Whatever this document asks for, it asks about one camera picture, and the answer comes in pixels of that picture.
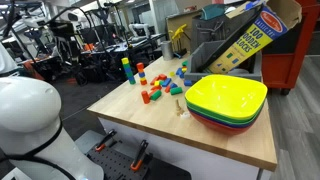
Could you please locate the long red rectangular block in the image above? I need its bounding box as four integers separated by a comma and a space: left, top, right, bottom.
147, 87, 161, 98

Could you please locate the long blue rectangular block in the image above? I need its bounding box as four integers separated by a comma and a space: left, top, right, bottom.
161, 77, 172, 88

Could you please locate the red cylinder block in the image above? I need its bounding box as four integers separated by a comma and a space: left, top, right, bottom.
140, 90, 151, 105

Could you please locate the plain wooden peg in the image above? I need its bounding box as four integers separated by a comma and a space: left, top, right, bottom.
174, 98, 185, 117

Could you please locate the small white plastic piece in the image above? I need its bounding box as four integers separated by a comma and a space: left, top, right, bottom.
179, 111, 192, 121

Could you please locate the metal cylinder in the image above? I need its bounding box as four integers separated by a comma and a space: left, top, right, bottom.
160, 40, 175, 62

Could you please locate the gray plastic bin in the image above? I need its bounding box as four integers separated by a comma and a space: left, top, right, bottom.
183, 39, 264, 83

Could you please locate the yellow plastic bowl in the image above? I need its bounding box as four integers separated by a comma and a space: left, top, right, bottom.
184, 74, 269, 121

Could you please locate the black orange spring clamp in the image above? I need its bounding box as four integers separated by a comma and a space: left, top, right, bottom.
129, 139, 150, 173
94, 128, 118, 153

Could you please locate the black background workbench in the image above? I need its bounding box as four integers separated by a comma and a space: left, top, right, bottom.
78, 32, 168, 84

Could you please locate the brown cardboard box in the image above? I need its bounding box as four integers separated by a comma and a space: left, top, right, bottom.
165, 9, 203, 54

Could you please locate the green plastic bowl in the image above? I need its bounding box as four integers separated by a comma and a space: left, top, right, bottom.
185, 99, 267, 125

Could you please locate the dark gray crate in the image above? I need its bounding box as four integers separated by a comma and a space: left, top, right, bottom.
190, 5, 264, 54

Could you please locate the red plastic bowl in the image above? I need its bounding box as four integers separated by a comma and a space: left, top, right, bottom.
189, 109, 263, 136

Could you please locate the blue plastic bowl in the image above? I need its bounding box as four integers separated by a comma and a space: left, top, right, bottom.
187, 105, 265, 130

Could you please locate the orange background item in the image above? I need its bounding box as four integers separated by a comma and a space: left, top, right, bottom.
82, 42, 96, 52

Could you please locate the black perforated plate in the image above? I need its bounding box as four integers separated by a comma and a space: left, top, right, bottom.
84, 139, 152, 180

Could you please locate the teal item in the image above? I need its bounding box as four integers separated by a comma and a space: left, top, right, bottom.
199, 3, 226, 21

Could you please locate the wooden blocks cardboard box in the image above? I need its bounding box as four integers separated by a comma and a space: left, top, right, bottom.
199, 0, 303, 75

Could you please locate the red tool cart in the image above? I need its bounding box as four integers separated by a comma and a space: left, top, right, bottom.
261, 0, 320, 97

